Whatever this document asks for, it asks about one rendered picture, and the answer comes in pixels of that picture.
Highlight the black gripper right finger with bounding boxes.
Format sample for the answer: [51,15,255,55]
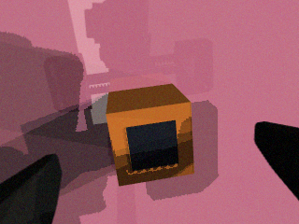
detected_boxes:
[254,121,299,201]

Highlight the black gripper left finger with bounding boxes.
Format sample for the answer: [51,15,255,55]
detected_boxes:
[0,154,62,224]

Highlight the orange block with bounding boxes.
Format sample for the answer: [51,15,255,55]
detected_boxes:
[106,84,194,186]

